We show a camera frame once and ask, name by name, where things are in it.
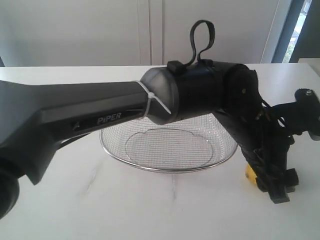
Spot yellow lemon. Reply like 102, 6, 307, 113
245, 164, 257, 185

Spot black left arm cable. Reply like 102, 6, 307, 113
167, 19, 217, 76

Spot window with dark frame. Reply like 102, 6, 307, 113
271, 0, 320, 63

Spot oval steel mesh basket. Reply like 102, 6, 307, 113
100, 114, 238, 173

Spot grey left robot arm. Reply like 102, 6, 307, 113
0, 59, 299, 216

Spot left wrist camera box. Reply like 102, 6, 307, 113
271, 88, 320, 141

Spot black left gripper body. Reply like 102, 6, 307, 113
214, 101, 299, 204

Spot white cabinet doors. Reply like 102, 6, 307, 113
0, 0, 291, 67

